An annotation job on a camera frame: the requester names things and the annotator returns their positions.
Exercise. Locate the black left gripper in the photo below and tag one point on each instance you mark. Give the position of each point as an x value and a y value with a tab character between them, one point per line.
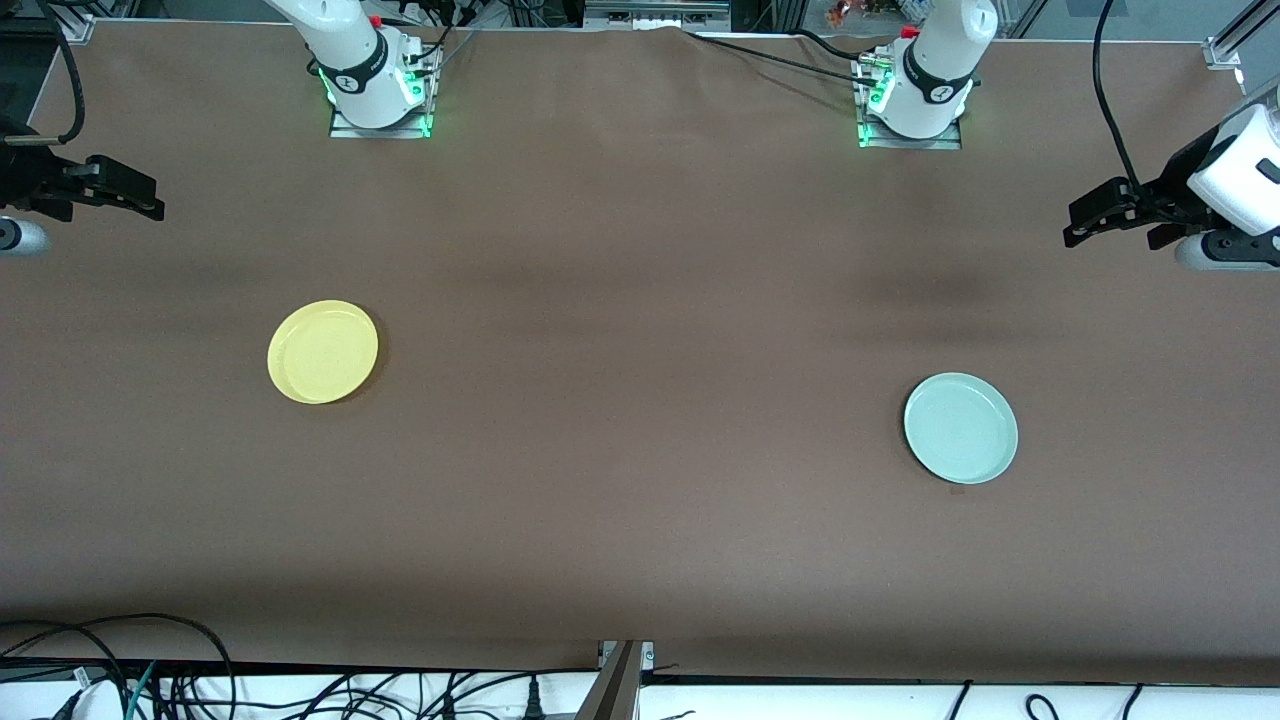
1176	183

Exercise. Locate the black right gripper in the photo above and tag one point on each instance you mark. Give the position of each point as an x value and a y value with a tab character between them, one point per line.
24	180

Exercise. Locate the pale green round plate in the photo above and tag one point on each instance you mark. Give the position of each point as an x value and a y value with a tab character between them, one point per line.
960	428

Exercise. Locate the yellow round plate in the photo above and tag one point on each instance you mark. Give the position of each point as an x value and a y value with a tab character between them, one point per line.
323	352

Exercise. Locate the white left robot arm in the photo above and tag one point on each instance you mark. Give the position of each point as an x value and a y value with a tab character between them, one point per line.
935	60

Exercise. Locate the grey metal box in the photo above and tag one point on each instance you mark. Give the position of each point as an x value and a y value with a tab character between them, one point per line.
650	15

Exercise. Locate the brown table cloth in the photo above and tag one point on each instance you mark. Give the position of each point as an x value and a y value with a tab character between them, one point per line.
640	500

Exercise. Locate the black power plug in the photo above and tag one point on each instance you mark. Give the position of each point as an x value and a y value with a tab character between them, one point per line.
535	705

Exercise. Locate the aluminium profile beam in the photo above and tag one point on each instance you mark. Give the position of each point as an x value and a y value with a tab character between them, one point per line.
615	690

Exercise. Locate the aluminium corner bracket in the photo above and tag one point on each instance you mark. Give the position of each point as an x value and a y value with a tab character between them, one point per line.
78	30
1222	52

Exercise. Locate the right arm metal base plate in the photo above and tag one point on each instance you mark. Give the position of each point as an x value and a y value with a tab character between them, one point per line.
345	131

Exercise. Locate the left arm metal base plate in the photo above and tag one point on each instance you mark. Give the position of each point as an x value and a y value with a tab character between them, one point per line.
870	143

